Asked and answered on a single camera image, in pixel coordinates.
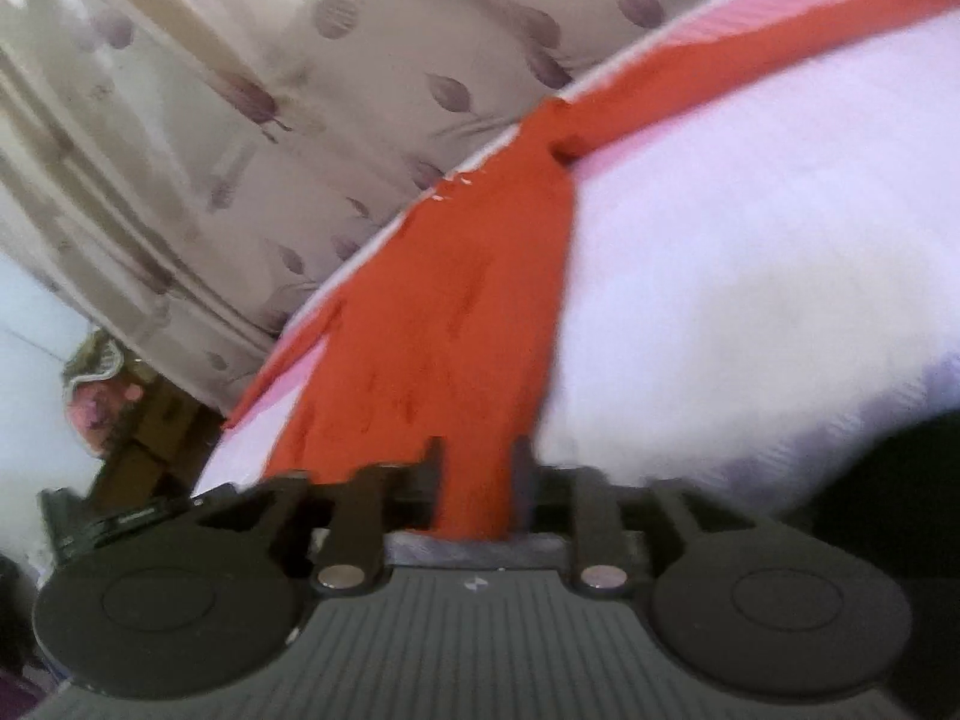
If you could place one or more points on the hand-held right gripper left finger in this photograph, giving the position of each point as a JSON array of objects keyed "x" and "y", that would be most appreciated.
[{"x": 433, "y": 481}]

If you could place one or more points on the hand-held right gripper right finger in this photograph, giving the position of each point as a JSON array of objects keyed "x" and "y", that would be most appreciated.
[{"x": 523, "y": 481}]

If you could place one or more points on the orange cloth garment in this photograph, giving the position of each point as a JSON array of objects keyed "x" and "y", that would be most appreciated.
[{"x": 450, "y": 315}]

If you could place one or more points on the brown wooden furniture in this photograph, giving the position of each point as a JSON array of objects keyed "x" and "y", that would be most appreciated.
[{"x": 157, "y": 427}]

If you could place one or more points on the floral patterned cloth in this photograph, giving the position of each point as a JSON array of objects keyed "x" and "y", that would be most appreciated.
[{"x": 101, "y": 405}]

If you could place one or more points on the pink white checked blanket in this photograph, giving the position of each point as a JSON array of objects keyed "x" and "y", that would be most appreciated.
[{"x": 750, "y": 240}]

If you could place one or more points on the beige leaf print curtain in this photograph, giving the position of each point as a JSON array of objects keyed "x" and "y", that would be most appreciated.
[{"x": 225, "y": 127}]

